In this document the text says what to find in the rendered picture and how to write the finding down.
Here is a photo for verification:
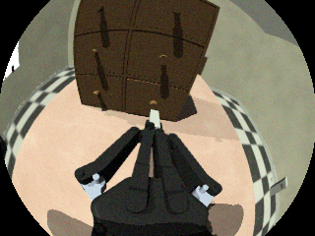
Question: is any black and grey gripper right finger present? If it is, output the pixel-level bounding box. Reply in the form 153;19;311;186
152;110;222;215

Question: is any brown wooden chest of drawers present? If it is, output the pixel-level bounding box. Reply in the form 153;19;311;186
73;0;220;122

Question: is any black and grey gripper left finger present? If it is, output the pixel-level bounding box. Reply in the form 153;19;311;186
74;109;155;214

